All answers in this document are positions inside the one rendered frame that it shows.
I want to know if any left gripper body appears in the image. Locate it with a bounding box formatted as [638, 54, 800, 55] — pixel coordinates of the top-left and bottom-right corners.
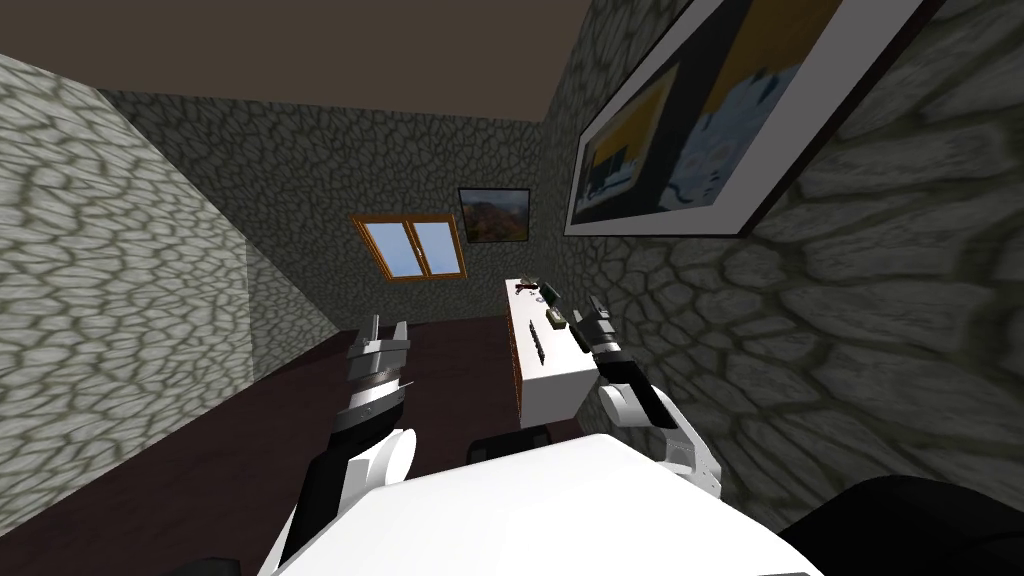
[346, 335, 413, 396]

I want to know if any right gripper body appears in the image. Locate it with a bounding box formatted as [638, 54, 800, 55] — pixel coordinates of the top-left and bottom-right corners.
[579, 313, 622, 358]

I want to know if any white dresser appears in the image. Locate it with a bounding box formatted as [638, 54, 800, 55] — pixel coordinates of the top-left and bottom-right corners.
[503, 275, 602, 430]

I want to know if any wooden framed window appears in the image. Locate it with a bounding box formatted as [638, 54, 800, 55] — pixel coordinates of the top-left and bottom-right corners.
[351, 211, 470, 283]

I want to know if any small dark landscape picture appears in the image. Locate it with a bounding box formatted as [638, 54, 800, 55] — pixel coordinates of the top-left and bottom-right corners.
[456, 187, 533, 246]

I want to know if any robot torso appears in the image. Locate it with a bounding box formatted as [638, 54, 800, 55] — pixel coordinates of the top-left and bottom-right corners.
[275, 426, 825, 576]

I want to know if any large white framed picture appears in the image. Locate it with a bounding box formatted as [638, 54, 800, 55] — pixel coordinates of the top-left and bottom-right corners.
[563, 0, 949, 240]

